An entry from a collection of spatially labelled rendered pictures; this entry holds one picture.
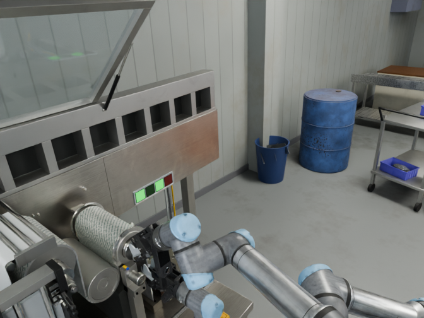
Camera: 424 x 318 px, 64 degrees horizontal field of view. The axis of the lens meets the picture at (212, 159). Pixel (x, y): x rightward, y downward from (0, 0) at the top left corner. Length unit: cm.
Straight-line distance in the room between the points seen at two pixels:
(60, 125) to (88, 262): 49
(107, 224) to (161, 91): 66
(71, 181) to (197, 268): 68
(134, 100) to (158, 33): 161
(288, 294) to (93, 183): 91
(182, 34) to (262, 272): 261
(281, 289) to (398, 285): 224
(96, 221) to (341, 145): 340
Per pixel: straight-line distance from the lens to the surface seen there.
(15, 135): 126
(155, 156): 161
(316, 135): 416
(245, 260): 90
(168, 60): 311
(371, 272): 305
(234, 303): 146
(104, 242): 122
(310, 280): 114
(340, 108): 405
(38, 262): 105
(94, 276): 117
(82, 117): 135
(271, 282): 85
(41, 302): 98
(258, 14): 377
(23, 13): 86
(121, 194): 154
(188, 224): 89
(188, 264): 90
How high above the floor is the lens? 200
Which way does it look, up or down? 26 degrees down
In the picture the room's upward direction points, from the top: 3 degrees counter-clockwise
